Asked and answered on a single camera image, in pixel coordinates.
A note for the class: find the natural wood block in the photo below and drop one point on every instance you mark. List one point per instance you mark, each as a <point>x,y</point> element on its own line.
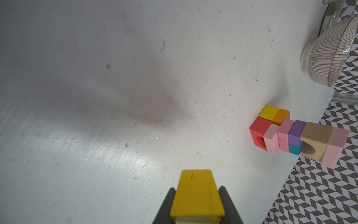
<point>315,137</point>

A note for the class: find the yellow half-round wood block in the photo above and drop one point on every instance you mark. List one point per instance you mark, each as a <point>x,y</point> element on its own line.
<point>269,112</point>

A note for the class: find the striped ceramic bowl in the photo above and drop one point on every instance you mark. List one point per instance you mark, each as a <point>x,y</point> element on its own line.
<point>324,59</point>

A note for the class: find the red arch wood block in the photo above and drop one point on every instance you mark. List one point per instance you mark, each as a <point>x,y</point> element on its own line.
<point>258,129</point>

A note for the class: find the teal wood cube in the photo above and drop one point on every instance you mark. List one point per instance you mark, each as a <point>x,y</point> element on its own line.
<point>294,149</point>

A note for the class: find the yellow triangular wood block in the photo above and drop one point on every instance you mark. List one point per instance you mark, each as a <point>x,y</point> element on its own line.
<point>197,199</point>

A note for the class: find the orange wood block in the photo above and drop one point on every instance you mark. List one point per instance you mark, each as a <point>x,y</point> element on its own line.
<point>281,116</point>

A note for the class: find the purple wood cube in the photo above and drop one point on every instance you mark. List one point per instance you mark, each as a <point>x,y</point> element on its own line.
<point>295,133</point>

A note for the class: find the pink half-round wood block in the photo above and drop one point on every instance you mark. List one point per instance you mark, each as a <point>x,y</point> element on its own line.
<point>271,139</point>

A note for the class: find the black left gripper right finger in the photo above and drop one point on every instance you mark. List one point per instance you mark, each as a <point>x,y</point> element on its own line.
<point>231,214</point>

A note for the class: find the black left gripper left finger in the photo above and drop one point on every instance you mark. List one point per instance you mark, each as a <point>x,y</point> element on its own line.
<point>163,214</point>

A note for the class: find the pink rectangular wood block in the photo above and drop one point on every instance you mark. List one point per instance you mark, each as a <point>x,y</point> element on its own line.
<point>283,134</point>

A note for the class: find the chrome wire stand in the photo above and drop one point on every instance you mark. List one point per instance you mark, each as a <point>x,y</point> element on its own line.
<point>332,13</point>

